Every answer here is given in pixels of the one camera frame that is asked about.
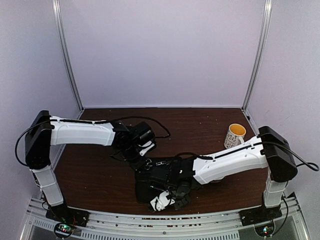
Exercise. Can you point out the silver thinning scissors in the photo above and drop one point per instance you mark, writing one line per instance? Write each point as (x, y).
(152, 163)

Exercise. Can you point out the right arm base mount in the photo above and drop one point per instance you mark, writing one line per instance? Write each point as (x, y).
(262, 218)

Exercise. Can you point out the right aluminium frame post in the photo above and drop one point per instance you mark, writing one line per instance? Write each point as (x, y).
(264, 30)

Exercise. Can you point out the white scalloped bowl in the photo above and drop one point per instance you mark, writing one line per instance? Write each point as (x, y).
(215, 181)

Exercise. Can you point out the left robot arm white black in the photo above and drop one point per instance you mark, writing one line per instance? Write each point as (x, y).
(47, 131)

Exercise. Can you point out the floral white mug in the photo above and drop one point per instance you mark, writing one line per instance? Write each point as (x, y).
(235, 135)

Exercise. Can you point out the front aluminium rail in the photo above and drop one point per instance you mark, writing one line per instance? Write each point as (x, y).
(225, 225)

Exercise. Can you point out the black zippered tool case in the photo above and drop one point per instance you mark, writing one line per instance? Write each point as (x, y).
(151, 183)

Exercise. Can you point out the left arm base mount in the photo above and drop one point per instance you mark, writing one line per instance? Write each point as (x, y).
(68, 225)

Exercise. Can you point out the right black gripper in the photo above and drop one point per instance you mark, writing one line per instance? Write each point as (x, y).
(185, 201)

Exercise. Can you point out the left aluminium frame post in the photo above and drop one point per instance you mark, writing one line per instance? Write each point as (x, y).
(65, 53)

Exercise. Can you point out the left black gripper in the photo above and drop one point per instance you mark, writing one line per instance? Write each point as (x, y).
(123, 157)

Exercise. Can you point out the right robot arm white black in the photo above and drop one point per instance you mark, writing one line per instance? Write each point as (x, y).
(266, 150)

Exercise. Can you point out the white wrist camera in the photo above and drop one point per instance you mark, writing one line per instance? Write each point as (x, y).
(162, 201)
(143, 149)

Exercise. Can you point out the aluminium frame post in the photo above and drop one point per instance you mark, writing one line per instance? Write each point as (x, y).
(264, 30)
(65, 53)

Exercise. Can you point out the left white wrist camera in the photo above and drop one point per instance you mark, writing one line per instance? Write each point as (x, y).
(143, 149)

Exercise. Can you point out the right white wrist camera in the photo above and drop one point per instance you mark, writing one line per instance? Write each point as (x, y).
(162, 201)

